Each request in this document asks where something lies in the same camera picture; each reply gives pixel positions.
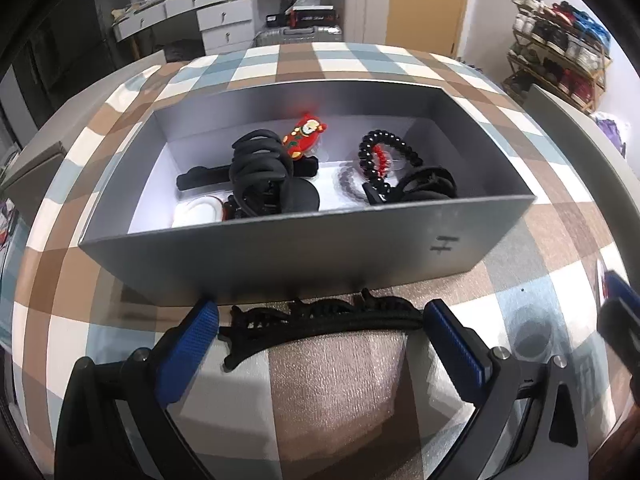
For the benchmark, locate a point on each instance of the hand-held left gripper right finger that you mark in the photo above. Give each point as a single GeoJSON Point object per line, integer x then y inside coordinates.
{"type": "Point", "coordinates": [455, 345]}

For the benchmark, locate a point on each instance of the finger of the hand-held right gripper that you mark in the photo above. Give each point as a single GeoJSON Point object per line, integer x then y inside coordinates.
{"type": "Point", "coordinates": [620, 330]}

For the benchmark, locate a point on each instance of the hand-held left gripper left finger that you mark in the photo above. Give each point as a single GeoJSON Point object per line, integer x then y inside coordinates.
{"type": "Point", "coordinates": [190, 345]}

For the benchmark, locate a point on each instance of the long black hair clip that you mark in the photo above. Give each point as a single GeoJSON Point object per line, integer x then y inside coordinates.
{"type": "Point", "coordinates": [325, 322]}

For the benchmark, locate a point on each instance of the silver rectangular box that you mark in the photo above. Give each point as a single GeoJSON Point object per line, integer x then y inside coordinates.
{"type": "Point", "coordinates": [300, 255]}

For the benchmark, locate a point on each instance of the black claw hair clip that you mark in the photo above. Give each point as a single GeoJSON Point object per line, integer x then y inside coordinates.
{"type": "Point", "coordinates": [425, 185]}
{"type": "Point", "coordinates": [260, 170]}

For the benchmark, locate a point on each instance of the red cartoon hair clip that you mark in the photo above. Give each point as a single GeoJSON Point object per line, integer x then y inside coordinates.
{"type": "Point", "coordinates": [302, 135]}

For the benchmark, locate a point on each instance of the checkered blanket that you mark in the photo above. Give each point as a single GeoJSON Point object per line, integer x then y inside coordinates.
{"type": "Point", "coordinates": [350, 410]}

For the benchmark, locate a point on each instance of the purple cloth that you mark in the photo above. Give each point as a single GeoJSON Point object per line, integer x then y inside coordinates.
{"type": "Point", "coordinates": [610, 132]}

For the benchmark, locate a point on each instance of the cluttered side table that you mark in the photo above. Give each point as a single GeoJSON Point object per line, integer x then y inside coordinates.
{"type": "Point", "coordinates": [7, 230]}

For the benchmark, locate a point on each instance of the grey cabinet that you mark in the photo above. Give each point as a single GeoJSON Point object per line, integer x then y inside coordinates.
{"type": "Point", "coordinates": [30, 172]}

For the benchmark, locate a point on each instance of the wooden shoe rack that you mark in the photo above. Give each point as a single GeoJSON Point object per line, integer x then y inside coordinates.
{"type": "Point", "coordinates": [600, 67]}

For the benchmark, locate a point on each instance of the row of shoes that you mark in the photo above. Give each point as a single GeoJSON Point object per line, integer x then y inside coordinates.
{"type": "Point", "coordinates": [560, 35]}

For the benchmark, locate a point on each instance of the silver suitcase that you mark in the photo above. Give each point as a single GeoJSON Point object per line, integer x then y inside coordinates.
{"type": "Point", "coordinates": [300, 37]}

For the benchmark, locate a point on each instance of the dark wardrobe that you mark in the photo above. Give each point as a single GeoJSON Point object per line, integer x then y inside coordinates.
{"type": "Point", "coordinates": [55, 45]}

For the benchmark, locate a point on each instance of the white dressing table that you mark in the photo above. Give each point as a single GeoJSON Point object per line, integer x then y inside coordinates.
{"type": "Point", "coordinates": [220, 15]}

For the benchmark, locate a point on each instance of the small black box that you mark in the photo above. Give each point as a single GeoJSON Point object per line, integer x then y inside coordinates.
{"type": "Point", "coordinates": [277, 20]}

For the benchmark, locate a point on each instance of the wooden door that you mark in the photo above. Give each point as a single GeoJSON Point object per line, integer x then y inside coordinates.
{"type": "Point", "coordinates": [430, 5]}

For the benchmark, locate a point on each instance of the black red flat box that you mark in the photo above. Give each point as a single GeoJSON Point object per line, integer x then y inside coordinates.
{"type": "Point", "coordinates": [312, 16]}

